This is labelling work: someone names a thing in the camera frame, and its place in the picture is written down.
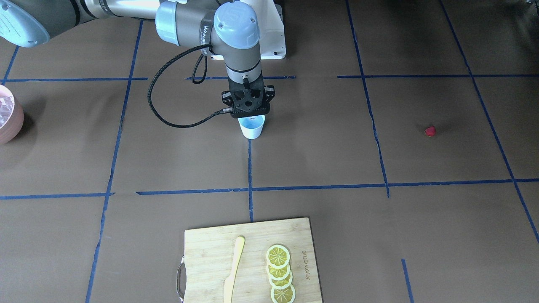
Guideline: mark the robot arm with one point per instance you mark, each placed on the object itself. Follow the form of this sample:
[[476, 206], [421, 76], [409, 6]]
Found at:
[[188, 23]]

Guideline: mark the light blue paper cup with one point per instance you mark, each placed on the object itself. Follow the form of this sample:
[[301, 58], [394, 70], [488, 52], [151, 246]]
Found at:
[[251, 127]]

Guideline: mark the pink bowl of ice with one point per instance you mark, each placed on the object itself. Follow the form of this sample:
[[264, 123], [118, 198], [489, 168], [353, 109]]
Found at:
[[12, 115]]

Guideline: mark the yellow plastic knife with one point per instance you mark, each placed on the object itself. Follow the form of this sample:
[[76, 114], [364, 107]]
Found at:
[[229, 282]]

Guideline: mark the lemon slice top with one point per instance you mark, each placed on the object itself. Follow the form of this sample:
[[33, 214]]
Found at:
[[277, 256]]

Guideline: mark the bamboo cutting board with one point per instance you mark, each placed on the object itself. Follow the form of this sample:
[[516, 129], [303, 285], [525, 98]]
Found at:
[[208, 256]]

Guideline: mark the red strawberry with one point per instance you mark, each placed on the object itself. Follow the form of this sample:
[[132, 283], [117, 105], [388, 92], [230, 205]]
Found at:
[[430, 131]]

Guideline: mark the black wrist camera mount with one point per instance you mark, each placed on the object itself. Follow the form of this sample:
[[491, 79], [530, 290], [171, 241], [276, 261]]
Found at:
[[248, 100]]

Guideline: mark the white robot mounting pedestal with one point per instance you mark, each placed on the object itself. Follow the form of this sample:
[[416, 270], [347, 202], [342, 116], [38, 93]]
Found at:
[[273, 38]]

